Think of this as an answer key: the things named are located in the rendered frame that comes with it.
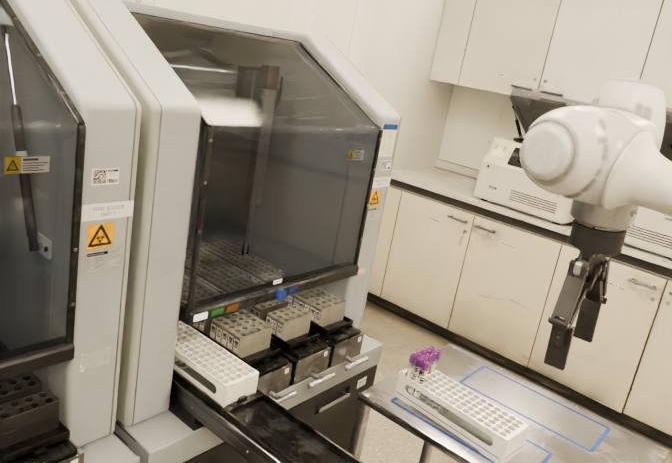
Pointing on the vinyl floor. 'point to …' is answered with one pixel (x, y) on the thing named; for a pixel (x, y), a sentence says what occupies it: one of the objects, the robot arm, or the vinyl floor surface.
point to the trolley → (618, 446)
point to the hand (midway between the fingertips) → (570, 345)
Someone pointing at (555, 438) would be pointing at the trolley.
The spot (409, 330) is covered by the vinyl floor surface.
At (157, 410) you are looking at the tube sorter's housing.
